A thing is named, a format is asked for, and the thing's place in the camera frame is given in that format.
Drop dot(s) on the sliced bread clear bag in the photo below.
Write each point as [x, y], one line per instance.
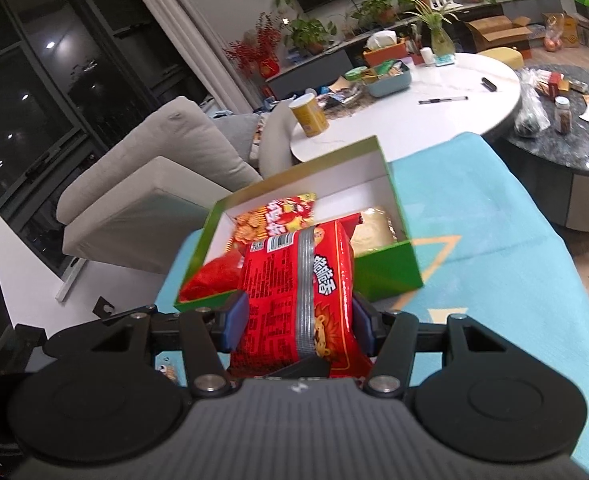
[375, 231]

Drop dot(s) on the red noodle snack bag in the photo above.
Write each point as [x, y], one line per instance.
[300, 292]

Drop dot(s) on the white round table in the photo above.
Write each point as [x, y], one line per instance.
[403, 127]

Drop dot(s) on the blue grey table mat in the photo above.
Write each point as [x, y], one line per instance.
[476, 245]

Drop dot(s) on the green gift box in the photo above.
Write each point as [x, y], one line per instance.
[351, 180]

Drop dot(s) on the cardboard box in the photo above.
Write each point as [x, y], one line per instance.
[499, 31]

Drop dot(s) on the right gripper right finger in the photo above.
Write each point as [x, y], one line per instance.
[391, 339]

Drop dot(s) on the orange tissue box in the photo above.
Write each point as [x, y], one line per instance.
[384, 46]

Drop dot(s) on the large red snack bag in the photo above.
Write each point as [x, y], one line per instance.
[220, 275]

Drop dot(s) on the yellow cylindrical can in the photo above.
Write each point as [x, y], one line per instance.
[309, 115]

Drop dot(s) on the glass vase with plant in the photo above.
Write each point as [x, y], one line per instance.
[441, 43]

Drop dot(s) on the wall socket with cable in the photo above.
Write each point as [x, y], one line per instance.
[103, 308]

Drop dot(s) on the black pen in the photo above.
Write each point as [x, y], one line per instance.
[443, 100]

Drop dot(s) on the round pastry brown label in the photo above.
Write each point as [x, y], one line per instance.
[166, 364]

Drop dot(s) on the lobster cracker snack bag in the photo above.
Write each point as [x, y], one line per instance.
[277, 217]

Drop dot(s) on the beige sofa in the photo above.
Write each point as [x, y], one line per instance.
[137, 204]

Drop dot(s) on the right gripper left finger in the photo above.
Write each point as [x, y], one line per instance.
[204, 335]

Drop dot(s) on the dark marble coffee table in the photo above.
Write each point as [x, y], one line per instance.
[554, 168]

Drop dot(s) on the blue plastic tray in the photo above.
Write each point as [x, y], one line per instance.
[387, 78]

